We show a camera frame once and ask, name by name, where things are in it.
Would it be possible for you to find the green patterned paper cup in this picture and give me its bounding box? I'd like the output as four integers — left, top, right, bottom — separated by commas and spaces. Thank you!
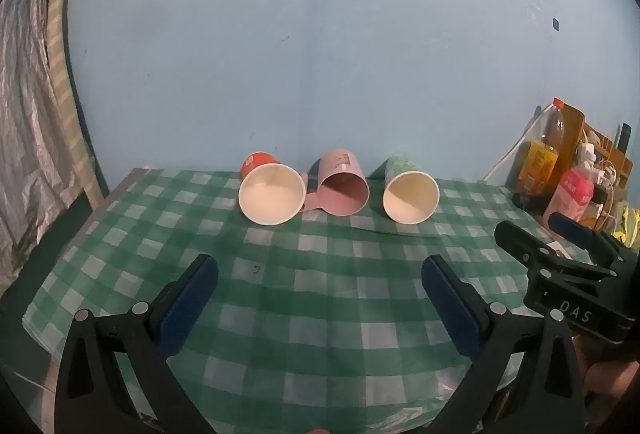
382, 153, 441, 224

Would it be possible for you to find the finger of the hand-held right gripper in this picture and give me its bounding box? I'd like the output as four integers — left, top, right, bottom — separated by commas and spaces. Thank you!
494, 220, 619, 286
548, 212, 640, 271

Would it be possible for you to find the orange-capped bottle with yellow label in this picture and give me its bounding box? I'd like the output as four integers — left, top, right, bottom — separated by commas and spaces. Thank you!
516, 98, 569, 196

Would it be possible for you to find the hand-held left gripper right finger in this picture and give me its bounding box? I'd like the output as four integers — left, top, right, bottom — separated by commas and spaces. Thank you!
421, 255, 586, 434

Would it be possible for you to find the white cable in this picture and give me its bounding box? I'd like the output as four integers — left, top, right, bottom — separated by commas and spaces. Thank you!
481, 103, 555, 181

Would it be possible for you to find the person's right hand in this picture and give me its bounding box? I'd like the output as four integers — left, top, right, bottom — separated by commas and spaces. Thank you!
570, 334, 640, 434

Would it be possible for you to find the green checkered tablecloth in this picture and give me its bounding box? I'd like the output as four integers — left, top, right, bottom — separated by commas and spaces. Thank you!
22, 167, 608, 434

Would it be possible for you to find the yellow cloth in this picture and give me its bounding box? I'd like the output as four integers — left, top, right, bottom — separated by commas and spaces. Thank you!
619, 205, 640, 249

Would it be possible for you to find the silver foil curtain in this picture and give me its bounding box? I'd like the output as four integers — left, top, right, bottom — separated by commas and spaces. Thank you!
0, 0, 108, 300

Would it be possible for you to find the wooden organizer rack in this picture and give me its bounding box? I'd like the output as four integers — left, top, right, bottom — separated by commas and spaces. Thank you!
562, 107, 637, 189

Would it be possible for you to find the red paper cup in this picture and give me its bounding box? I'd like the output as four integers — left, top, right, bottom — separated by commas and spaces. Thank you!
238, 151, 307, 226

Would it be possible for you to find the pink plastic bottle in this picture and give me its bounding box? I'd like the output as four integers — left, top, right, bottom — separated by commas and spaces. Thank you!
546, 164, 596, 223

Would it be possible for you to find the pink plastic cup with handle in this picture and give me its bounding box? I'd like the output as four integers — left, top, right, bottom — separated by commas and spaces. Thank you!
302, 149, 371, 217

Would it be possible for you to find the white power strip with plugs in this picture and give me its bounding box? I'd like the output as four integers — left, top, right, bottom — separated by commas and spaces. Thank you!
579, 140, 620, 206

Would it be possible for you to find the striped fabric strip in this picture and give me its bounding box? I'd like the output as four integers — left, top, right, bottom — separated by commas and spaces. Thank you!
46, 0, 109, 215

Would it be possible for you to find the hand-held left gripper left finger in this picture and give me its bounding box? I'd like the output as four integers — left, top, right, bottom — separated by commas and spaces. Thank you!
55, 254, 219, 434

